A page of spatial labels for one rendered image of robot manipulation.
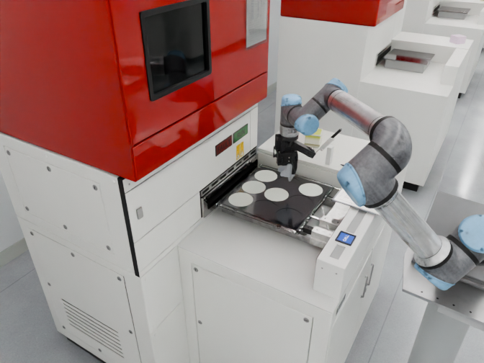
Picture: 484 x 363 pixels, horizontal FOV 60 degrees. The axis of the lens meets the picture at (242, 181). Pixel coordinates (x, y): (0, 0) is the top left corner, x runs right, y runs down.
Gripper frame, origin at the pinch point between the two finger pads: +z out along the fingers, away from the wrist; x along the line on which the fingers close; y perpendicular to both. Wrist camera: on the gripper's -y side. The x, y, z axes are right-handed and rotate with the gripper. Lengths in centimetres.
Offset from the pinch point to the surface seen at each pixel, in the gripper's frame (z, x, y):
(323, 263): 2.4, 48.2, 4.2
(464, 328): 38, 56, -51
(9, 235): 80, -93, 152
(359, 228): 1.3, 35.1, -13.7
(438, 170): 97, -136, -183
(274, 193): 7.3, -0.9, 6.5
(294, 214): 7.4, 15.1, 3.1
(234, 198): 7.3, -0.6, 23.7
